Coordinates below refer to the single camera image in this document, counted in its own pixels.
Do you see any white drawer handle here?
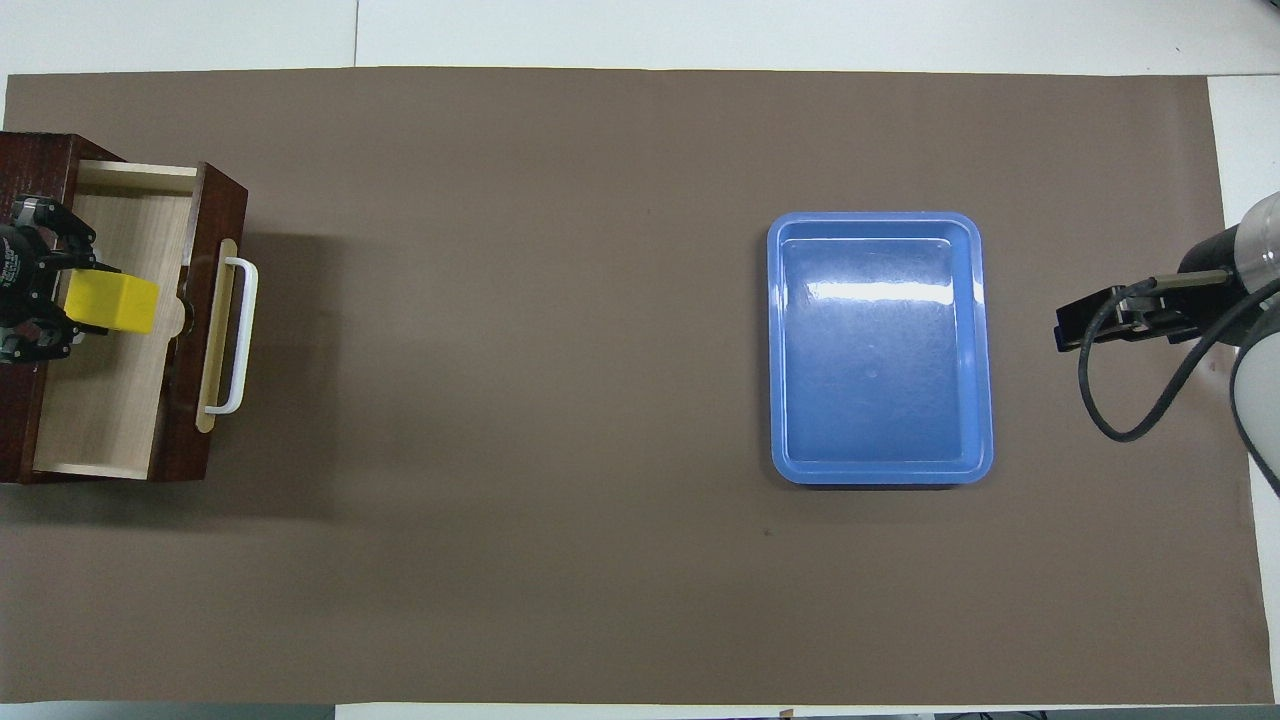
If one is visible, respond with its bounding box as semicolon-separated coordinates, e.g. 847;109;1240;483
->
205;257;259;416

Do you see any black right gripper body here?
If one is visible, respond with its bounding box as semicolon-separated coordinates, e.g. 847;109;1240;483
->
1179;224;1260;320

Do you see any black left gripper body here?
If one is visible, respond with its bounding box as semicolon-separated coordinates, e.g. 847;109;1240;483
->
0;224;47;337

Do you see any yellow cube block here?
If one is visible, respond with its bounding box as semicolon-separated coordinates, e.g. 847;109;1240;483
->
65;272;161;336

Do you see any dark wooden drawer cabinet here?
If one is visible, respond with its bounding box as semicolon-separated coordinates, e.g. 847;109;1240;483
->
0;132;126;486

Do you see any blue plastic tray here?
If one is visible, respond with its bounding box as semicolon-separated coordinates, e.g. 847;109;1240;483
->
767;211;995;487

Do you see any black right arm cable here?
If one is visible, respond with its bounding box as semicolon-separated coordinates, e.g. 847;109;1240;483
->
1078;270;1280;443

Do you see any brown table mat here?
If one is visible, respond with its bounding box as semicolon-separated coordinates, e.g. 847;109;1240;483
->
0;67;1276;706

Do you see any wooden drawer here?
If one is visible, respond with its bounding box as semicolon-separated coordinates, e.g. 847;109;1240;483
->
35;160;259;484

